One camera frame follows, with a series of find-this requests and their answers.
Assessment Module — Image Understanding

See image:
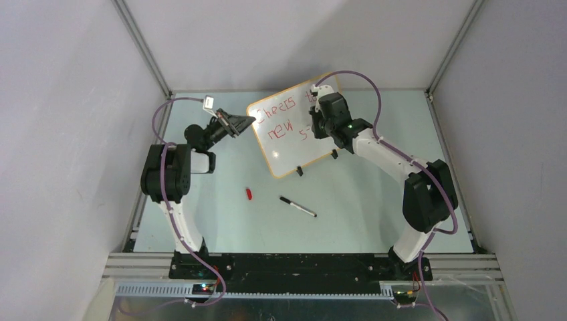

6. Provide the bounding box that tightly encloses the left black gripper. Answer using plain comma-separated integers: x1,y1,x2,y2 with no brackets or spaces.
204,108,256,150

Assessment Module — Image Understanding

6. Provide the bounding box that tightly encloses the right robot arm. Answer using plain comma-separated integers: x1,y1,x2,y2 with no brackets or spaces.
309,86,458,280

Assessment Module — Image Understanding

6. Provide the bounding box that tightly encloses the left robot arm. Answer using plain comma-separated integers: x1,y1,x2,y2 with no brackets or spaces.
140,108,256,279

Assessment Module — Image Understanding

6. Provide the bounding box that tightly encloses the yellow-framed whiteboard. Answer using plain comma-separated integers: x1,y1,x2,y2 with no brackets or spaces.
246,78,337,179

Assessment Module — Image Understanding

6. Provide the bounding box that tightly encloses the black capped marker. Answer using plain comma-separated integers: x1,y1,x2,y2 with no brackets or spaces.
279,196,318,217

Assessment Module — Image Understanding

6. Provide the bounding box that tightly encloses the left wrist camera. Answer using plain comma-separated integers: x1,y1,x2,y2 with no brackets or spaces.
203,95,214,110

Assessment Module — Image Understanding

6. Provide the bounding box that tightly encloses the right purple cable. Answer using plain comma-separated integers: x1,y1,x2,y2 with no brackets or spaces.
314,70,459,321

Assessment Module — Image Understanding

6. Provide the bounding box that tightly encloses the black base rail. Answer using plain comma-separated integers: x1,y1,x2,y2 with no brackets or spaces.
168,252,433,295

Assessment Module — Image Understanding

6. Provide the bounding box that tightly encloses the aluminium frame front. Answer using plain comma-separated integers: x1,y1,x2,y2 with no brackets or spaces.
102,253,507,300

